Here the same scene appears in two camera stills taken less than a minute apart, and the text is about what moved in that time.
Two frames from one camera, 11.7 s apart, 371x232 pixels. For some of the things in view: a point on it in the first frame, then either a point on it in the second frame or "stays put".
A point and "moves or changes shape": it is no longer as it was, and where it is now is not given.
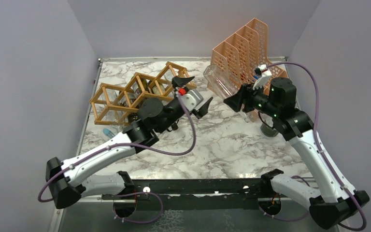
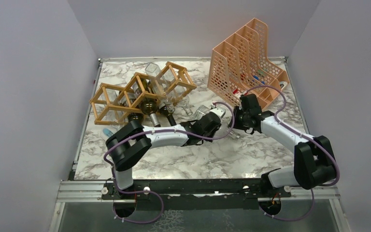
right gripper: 245,94 → 237,110
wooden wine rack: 111,107 stays put
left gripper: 203,109 → 213,131
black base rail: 196,195 stays put
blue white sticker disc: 108,133 stays put
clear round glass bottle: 268,132 moves or changes shape
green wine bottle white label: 156,88 moves or changes shape
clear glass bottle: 223,85 → 155,70
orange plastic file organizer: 239,56 stays put
